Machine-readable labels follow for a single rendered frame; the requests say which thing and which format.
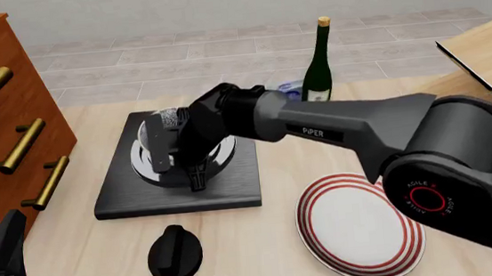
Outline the flat black stove plate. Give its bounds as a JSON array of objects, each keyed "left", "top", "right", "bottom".
[{"left": 85, "top": 100, "right": 263, "bottom": 223}]

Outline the wooden cabinet with drawers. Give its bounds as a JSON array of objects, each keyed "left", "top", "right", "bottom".
[{"left": 0, "top": 6, "right": 89, "bottom": 259}]

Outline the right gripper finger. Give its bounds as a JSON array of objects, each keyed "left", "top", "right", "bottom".
[
  {"left": 183, "top": 150, "right": 217, "bottom": 194},
  {"left": 142, "top": 112, "right": 177, "bottom": 175}
]

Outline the shiny patterned bowl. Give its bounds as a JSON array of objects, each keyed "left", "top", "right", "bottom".
[{"left": 125, "top": 101, "right": 242, "bottom": 191}]

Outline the round black stove knob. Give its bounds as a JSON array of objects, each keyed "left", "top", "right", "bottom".
[{"left": 143, "top": 222, "right": 206, "bottom": 276}]

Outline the dark green wine bottle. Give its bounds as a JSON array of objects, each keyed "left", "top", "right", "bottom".
[{"left": 294, "top": 15, "right": 336, "bottom": 105}]

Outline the white blue patterned dish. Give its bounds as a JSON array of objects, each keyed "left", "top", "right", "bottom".
[{"left": 267, "top": 79, "right": 307, "bottom": 105}]

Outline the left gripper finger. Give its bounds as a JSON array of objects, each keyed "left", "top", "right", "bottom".
[{"left": 0, "top": 207, "right": 32, "bottom": 269}]

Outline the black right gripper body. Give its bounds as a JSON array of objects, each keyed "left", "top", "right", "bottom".
[{"left": 165, "top": 102, "right": 232, "bottom": 167}]

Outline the white plate with red rings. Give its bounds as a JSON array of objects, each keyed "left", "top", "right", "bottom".
[{"left": 292, "top": 166, "right": 431, "bottom": 276}]

